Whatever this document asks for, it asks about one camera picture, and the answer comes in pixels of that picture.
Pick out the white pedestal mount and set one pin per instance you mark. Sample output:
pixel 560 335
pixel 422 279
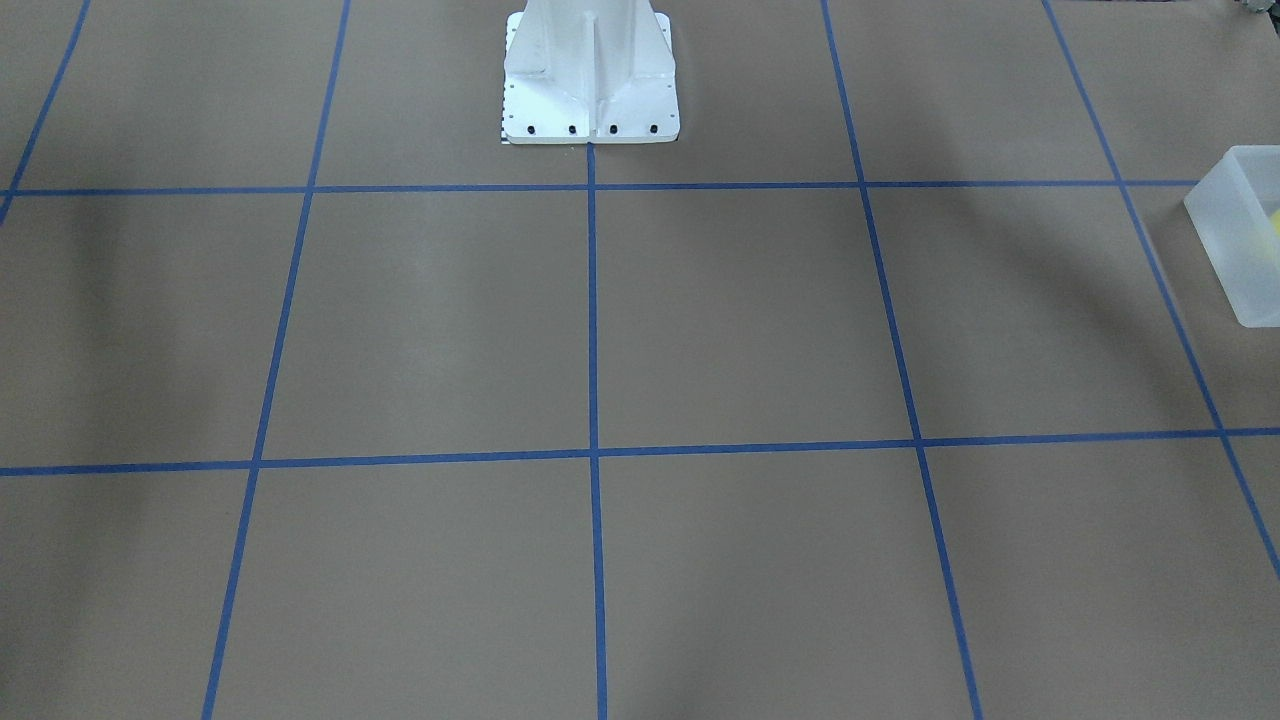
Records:
pixel 579 72

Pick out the translucent white plastic box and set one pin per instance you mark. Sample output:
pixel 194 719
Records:
pixel 1234 210

